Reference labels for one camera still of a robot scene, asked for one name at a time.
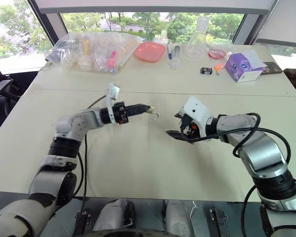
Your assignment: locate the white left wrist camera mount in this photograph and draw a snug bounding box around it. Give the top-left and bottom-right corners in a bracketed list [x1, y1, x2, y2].
[105, 83, 121, 124]

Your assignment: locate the dark flat phone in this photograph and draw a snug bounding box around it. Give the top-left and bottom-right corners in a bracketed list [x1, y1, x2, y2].
[260, 61, 284, 75]

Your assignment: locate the clear glass conical flask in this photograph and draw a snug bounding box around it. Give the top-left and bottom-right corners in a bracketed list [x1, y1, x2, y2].
[184, 15, 210, 59]

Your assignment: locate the dark curved rim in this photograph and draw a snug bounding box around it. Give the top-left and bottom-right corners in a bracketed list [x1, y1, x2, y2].
[88, 228, 169, 237]

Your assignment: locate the silver rounded robot leg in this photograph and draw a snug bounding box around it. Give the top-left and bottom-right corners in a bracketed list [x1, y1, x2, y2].
[92, 197, 137, 233]
[162, 199, 196, 237]

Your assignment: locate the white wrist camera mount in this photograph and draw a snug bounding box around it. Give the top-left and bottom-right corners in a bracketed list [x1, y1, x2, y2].
[105, 83, 121, 124]
[182, 96, 214, 136]

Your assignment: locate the brown rounded object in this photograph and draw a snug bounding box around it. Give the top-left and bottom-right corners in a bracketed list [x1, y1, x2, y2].
[283, 60, 296, 102]

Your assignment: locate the thin white cable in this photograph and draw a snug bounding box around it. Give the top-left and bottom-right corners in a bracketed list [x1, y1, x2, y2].
[189, 200, 198, 219]

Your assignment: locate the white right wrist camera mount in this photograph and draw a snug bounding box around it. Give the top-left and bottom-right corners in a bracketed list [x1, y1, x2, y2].
[182, 96, 214, 136]

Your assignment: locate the black metal bracket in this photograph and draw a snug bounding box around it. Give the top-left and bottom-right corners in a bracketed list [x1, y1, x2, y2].
[209, 208, 229, 237]

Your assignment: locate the pink plastic plate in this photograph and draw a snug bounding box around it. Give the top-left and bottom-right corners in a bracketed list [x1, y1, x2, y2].
[134, 41, 164, 63]

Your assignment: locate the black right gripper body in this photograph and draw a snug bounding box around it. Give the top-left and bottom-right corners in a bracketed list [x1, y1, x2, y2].
[179, 114, 201, 144]

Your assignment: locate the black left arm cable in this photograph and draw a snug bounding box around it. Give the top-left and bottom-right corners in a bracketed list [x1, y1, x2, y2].
[76, 95, 108, 237]

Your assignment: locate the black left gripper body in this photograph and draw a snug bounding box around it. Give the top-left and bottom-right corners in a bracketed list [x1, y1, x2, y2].
[112, 101, 130, 125]

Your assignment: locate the clear plastic bag of items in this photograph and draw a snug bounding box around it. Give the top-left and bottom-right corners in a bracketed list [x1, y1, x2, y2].
[44, 31, 144, 75]

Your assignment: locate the purple white carton box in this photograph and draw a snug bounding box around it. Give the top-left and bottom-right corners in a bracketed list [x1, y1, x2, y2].
[223, 49, 267, 83]

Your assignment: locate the petri dish with red content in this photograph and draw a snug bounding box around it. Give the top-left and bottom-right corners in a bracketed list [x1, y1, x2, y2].
[206, 47, 227, 60]

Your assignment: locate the black office chair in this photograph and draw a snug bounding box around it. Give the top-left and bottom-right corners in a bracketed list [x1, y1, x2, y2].
[0, 51, 22, 140]

